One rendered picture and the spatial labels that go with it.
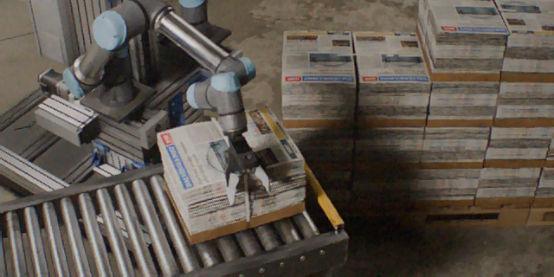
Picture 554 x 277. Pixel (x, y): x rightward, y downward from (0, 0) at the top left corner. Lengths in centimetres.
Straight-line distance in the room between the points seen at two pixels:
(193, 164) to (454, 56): 115
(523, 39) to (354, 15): 222
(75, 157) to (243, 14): 183
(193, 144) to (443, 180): 134
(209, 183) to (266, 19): 282
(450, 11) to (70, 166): 187
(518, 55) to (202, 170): 136
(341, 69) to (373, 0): 223
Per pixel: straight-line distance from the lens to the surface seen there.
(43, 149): 362
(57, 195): 248
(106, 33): 226
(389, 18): 487
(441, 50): 278
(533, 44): 286
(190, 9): 299
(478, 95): 295
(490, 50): 283
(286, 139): 222
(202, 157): 217
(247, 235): 226
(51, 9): 303
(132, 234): 230
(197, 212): 214
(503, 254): 339
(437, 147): 307
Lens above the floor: 247
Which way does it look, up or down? 38 degrees down
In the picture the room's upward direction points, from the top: 1 degrees counter-clockwise
